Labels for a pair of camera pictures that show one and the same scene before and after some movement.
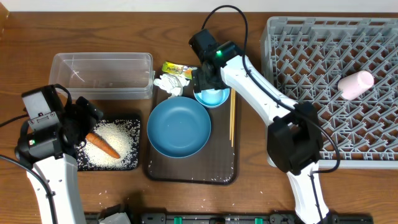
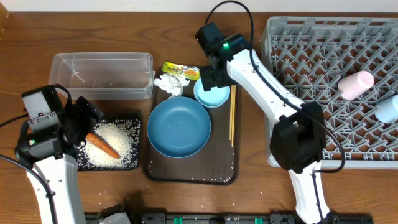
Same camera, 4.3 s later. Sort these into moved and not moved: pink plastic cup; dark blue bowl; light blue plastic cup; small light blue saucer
Moved: light blue plastic cup
Not moved: pink plastic cup; dark blue bowl; small light blue saucer
